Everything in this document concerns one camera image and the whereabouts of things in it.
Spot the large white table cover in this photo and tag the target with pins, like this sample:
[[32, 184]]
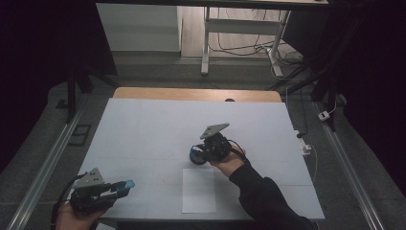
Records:
[[153, 134]]

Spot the small blue cap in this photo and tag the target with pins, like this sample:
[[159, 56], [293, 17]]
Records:
[[129, 184]]

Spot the black curtain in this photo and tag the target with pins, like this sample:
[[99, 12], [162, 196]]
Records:
[[38, 48], [376, 64]]

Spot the person's right hand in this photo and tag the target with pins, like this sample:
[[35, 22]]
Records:
[[230, 164]]

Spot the aluminium floor rail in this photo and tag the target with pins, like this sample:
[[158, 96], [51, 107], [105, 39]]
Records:
[[351, 172], [44, 172]]

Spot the white desk frame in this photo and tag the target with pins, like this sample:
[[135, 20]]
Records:
[[242, 27]]

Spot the round blue container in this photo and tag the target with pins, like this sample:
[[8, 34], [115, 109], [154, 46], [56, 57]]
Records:
[[196, 156]]

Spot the black metal stand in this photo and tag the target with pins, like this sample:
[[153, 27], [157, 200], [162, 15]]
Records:
[[72, 96], [325, 80]]

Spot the small white paper sheet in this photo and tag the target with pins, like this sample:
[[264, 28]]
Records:
[[199, 191]]

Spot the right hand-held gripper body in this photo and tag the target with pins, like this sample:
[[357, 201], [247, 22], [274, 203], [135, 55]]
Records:
[[217, 145]]

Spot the black floor frame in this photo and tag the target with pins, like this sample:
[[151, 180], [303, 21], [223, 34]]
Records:
[[79, 135]]

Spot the person's left hand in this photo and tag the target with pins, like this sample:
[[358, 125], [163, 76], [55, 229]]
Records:
[[73, 220]]

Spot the white cabinet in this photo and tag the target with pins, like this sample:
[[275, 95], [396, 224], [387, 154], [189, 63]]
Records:
[[140, 28]]

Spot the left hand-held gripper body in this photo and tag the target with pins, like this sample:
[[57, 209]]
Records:
[[89, 191]]

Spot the white power strip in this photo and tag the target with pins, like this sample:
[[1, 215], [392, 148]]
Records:
[[324, 115]]

